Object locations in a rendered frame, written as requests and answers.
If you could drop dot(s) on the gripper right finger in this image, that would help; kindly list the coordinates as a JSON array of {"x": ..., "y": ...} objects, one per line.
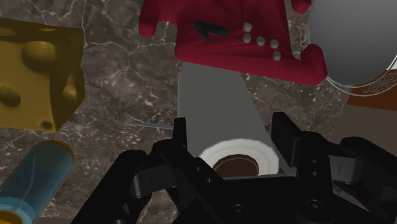
[{"x": 313, "y": 161}]

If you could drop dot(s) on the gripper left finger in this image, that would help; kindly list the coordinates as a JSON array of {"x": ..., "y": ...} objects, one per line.
[{"x": 183, "y": 173}]

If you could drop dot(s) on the white paper towel roll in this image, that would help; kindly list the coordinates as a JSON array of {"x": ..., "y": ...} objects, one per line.
[{"x": 217, "y": 114}]

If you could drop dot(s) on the yellow cheese wedge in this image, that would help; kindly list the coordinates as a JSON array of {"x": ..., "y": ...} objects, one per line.
[{"x": 34, "y": 71}]

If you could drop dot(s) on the red game controller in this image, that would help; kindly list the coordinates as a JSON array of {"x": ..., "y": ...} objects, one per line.
[{"x": 235, "y": 34}]

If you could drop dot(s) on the grey plate with patterned rim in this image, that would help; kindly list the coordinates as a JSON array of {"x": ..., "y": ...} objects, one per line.
[{"x": 356, "y": 40}]

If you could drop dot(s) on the blue transparent cylinder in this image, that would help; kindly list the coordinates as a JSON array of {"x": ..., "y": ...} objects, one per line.
[{"x": 34, "y": 180}]

